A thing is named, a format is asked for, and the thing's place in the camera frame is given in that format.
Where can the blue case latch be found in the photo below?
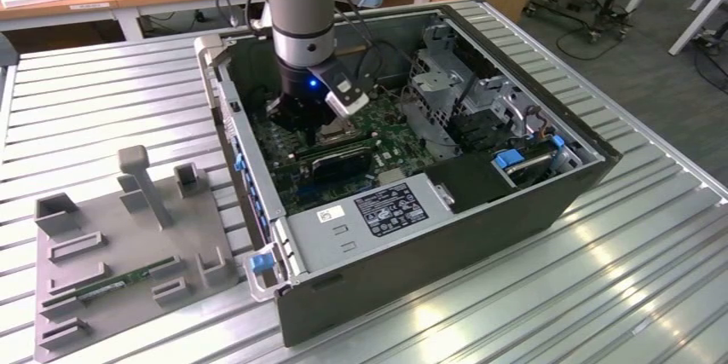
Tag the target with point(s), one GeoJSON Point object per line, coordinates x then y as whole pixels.
{"type": "Point", "coordinates": [260, 264]}

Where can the black PC case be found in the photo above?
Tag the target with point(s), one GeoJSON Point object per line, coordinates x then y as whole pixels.
{"type": "Point", "coordinates": [426, 287]}

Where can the black wheeled stand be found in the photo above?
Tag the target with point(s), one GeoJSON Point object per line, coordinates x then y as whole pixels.
{"type": "Point", "coordinates": [610, 21]}

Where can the hard disk in blue carrier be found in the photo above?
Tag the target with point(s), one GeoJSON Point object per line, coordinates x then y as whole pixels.
{"type": "Point", "coordinates": [505, 161]}

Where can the silver drive cage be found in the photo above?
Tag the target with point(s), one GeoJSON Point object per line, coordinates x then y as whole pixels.
{"type": "Point", "coordinates": [432, 82]}

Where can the black graphics card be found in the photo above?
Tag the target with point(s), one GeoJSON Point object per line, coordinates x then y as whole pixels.
{"type": "Point", "coordinates": [341, 168]}

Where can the silver power supply unit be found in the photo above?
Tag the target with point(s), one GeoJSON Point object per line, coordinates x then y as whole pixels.
{"type": "Point", "coordinates": [329, 244]}

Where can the green RAM stick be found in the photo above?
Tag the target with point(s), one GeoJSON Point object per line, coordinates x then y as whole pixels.
{"type": "Point", "coordinates": [108, 285]}

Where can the green motherboard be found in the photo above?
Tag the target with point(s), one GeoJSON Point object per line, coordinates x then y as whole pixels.
{"type": "Point", "coordinates": [397, 142]}

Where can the grey parts rack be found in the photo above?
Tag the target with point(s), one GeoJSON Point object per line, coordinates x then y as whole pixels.
{"type": "Point", "coordinates": [130, 253]}

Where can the silver CPU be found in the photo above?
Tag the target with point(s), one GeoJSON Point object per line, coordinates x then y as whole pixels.
{"type": "Point", "coordinates": [334, 131]}

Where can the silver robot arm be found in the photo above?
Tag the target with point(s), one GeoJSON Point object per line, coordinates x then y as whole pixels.
{"type": "Point", "coordinates": [301, 19]}

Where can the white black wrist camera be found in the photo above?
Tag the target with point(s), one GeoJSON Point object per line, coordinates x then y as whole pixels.
{"type": "Point", "coordinates": [344, 97]}

